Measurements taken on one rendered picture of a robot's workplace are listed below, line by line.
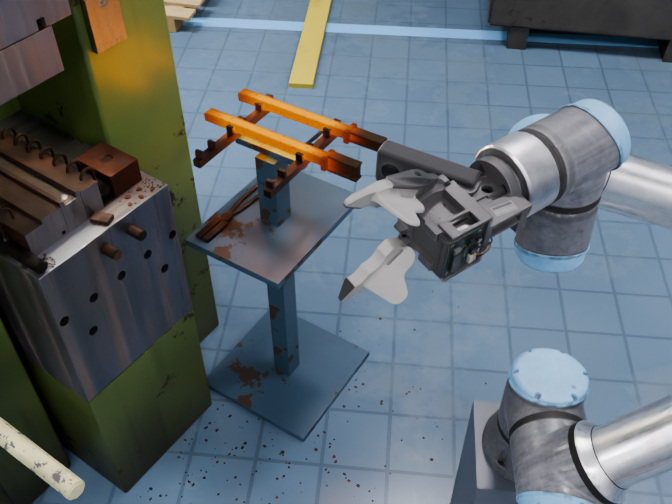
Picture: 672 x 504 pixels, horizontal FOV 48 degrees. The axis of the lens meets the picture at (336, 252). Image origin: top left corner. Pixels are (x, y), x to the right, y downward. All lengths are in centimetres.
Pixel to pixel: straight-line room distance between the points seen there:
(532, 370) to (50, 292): 101
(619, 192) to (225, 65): 316
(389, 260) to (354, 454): 160
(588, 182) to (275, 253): 117
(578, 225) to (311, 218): 119
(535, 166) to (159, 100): 135
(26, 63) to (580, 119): 103
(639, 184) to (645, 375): 167
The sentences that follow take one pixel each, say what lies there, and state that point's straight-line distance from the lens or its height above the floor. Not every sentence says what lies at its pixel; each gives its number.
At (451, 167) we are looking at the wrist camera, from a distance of 81.
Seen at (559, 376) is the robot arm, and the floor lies 87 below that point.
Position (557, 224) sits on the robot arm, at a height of 144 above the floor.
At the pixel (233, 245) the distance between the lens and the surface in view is 196.
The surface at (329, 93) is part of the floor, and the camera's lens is 379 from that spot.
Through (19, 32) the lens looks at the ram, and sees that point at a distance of 151.
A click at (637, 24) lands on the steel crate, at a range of 425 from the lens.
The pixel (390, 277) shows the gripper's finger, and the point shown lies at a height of 146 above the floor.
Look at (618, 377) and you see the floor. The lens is 269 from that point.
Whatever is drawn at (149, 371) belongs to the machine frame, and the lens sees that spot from 211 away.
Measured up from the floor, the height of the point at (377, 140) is 96.
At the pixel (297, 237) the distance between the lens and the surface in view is 197.
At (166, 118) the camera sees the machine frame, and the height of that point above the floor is 91.
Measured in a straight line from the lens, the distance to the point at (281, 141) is 183.
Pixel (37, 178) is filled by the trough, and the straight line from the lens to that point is 180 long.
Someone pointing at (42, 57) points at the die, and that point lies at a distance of 155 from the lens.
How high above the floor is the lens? 204
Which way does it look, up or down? 45 degrees down
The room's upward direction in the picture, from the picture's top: straight up
